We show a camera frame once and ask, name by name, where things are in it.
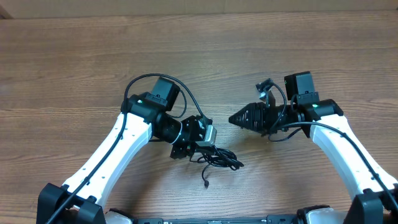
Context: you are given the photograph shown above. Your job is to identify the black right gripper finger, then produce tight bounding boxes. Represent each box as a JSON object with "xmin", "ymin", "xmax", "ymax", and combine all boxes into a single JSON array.
[
  {"xmin": 228, "ymin": 103, "xmax": 261, "ymax": 122},
  {"xmin": 230, "ymin": 120, "xmax": 261, "ymax": 133}
]

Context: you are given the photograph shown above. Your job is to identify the black USB-A cable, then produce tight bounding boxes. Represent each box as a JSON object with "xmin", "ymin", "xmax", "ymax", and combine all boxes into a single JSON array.
[{"xmin": 189, "ymin": 146, "xmax": 245, "ymax": 171}]

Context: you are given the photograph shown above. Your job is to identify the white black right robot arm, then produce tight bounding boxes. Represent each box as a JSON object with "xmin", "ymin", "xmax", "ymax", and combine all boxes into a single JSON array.
[{"xmin": 229, "ymin": 72, "xmax": 397, "ymax": 223}]

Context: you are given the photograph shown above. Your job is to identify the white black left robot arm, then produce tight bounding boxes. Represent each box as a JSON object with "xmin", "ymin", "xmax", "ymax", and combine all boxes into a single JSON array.
[{"xmin": 36, "ymin": 73, "xmax": 216, "ymax": 223}]

